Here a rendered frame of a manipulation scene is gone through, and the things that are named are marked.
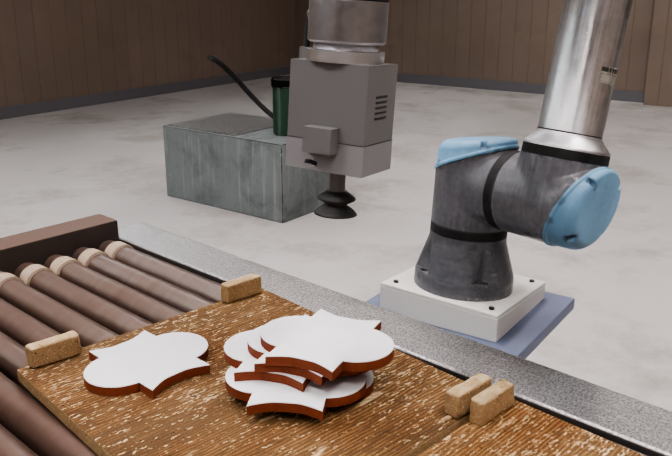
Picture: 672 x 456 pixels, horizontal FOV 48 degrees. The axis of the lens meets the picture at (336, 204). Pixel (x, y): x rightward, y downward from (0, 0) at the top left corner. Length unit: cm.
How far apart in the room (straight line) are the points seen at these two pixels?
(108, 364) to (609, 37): 73
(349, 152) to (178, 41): 923
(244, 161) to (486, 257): 348
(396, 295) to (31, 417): 55
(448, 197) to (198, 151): 376
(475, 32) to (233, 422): 949
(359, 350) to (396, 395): 7
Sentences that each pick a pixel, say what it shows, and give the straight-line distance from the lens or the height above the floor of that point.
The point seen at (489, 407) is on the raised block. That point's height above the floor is 95.
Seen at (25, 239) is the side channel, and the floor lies 95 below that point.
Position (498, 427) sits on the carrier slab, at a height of 94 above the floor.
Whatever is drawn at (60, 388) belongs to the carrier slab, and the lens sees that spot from 90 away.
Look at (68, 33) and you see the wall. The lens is 888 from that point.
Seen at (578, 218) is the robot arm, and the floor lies 107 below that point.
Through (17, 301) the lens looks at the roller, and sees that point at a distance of 121.
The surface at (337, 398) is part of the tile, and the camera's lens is 79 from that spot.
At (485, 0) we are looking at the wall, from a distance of 1007.
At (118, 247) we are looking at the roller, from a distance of 135.
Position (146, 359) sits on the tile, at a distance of 90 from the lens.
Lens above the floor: 136
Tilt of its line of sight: 16 degrees down
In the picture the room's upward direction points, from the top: straight up
